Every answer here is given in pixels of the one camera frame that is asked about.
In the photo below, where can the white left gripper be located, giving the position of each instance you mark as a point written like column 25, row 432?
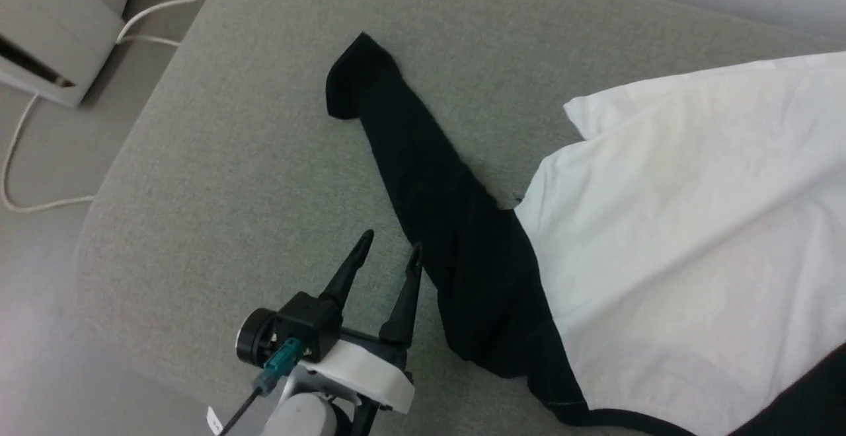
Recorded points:
column 370, row 373

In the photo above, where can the black and white shirt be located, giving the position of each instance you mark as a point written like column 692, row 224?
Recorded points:
column 661, row 224

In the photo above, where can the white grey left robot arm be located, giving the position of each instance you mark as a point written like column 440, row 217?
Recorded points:
column 304, row 416

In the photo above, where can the white paper tag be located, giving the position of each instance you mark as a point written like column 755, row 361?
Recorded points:
column 214, row 421

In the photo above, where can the white cabinet with dark slot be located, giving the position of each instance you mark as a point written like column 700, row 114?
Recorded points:
column 53, row 6

